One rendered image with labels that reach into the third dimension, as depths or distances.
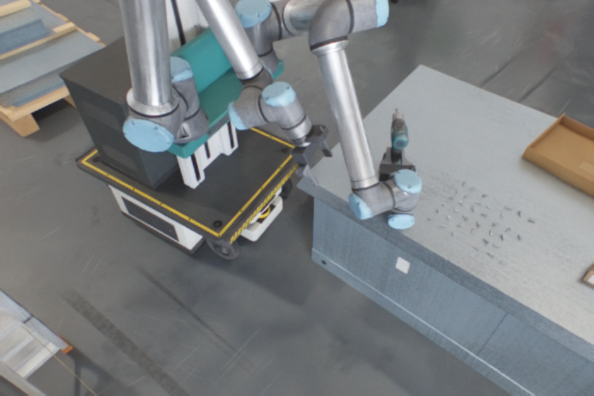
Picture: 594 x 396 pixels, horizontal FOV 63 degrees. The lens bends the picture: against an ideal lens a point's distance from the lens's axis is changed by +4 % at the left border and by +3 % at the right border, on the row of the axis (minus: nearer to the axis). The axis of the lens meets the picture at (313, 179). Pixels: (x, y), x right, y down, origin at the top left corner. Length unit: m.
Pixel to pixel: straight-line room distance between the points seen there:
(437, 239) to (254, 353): 0.95
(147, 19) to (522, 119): 1.62
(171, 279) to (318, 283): 0.71
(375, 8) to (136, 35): 0.66
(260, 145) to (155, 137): 1.00
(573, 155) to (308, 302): 1.30
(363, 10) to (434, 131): 0.83
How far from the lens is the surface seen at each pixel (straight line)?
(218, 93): 1.97
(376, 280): 2.14
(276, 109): 1.38
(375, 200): 1.45
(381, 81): 3.44
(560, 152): 2.20
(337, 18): 1.40
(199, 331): 2.26
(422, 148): 2.02
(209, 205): 2.21
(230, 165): 2.37
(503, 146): 2.14
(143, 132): 1.53
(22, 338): 1.73
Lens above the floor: 2.02
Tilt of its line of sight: 49 degrees down
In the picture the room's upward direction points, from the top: 2 degrees clockwise
